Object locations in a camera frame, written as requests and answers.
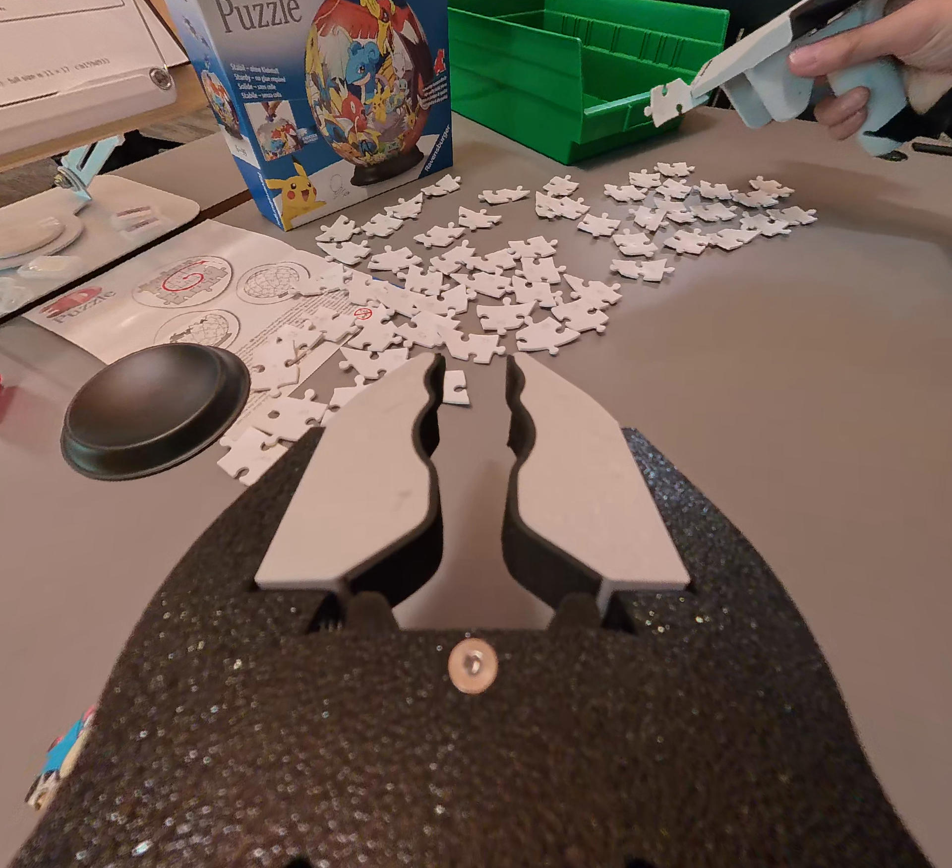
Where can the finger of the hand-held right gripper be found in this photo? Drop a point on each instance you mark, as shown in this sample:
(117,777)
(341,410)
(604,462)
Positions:
(744,49)

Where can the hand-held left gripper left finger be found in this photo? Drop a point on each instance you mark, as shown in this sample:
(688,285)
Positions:
(349,496)

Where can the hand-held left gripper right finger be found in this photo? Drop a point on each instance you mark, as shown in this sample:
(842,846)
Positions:
(595,503)

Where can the white puzzle piece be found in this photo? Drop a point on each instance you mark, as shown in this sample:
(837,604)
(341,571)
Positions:
(666,102)

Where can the pile of white puzzle pieces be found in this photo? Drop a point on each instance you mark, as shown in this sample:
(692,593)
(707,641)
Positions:
(539,271)

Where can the colourful puzzle piece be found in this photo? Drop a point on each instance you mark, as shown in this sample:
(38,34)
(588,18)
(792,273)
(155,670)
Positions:
(63,756)

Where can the blue puzzle box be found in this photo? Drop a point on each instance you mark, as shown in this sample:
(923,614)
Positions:
(297,64)

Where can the person's right hand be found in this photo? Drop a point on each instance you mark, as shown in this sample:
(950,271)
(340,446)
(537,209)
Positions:
(922,27)

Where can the black round display stand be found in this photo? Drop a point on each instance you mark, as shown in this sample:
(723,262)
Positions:
(149,399)

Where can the green plastic bin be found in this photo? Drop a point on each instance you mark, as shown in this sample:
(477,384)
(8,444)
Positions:
(520,64)

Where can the printed instruction sheet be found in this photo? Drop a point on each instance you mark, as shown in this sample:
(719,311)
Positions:
(149,317)

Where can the white flat tray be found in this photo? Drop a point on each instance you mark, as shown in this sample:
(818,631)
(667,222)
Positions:
(160,195)

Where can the round white disc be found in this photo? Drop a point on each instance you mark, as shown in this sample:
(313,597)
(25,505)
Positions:
(37,239)

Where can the clear acrylic sign holder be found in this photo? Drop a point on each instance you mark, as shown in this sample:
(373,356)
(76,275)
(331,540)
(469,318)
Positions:
(59,27)

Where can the light blue bracket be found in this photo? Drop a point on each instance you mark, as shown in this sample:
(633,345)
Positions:
(85,165)

